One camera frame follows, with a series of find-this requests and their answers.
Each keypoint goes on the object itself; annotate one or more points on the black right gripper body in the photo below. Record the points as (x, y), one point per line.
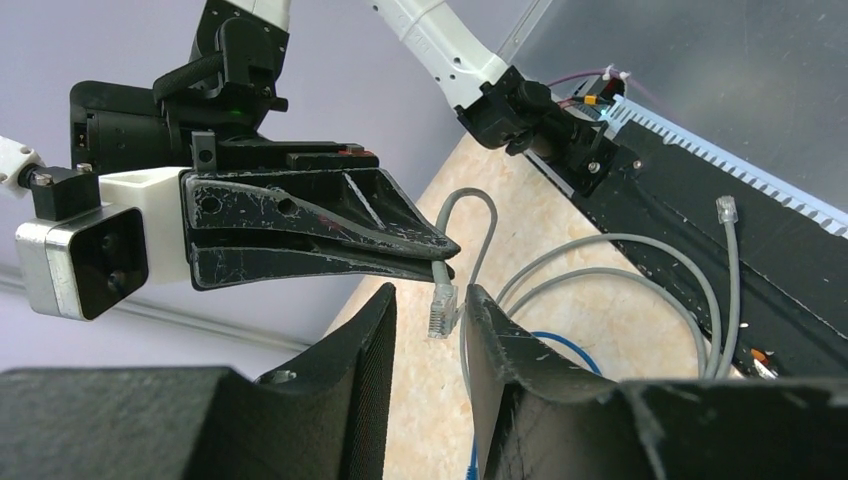
(206, 113)

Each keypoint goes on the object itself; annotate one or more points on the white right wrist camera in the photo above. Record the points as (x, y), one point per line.
(97, 239)

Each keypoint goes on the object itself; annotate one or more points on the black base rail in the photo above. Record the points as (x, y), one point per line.
(630, 170)

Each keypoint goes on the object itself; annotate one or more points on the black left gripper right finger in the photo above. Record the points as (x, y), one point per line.
(537, 415)

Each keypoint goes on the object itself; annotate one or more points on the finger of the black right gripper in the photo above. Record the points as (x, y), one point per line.
(222, 259)
(357, 209)

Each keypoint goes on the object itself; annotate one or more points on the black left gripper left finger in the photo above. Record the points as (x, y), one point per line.
(321, 415)

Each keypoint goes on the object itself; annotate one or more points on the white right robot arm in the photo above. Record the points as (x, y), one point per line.
(496, 105)

